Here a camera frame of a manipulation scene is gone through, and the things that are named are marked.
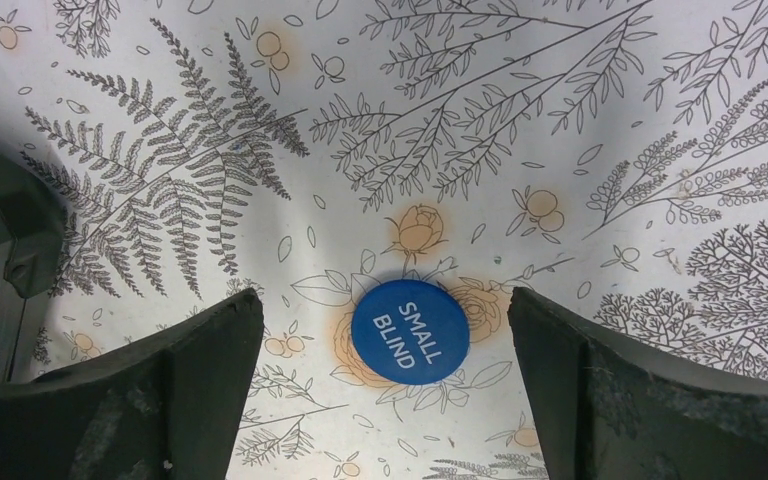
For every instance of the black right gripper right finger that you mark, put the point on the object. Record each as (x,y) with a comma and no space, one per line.
(606,406)

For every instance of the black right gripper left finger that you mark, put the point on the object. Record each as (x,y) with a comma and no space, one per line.
(167,406)

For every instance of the blue small blind button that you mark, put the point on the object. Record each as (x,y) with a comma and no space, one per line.
(410,332)

